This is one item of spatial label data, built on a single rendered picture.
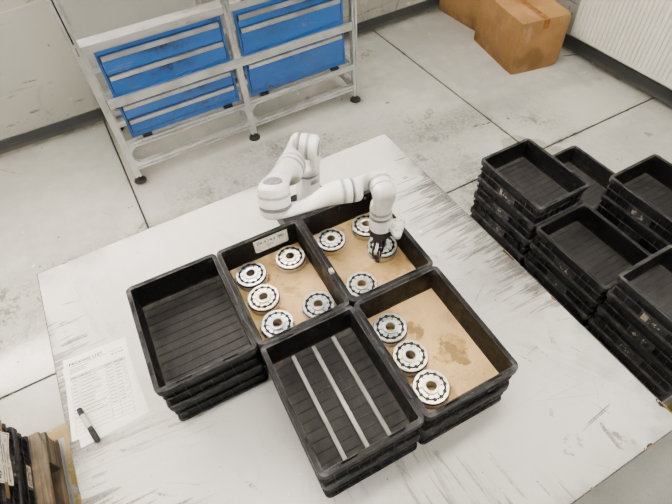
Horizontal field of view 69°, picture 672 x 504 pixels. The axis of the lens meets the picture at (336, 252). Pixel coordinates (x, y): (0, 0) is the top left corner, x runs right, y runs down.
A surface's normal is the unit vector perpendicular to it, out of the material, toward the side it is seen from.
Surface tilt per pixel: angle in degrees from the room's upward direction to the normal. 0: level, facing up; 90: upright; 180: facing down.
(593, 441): 0
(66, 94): 90
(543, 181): 0
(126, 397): 0
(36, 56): 90
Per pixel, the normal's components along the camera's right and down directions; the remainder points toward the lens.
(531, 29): 0.29, 0.72
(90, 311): -0.06, -0.63
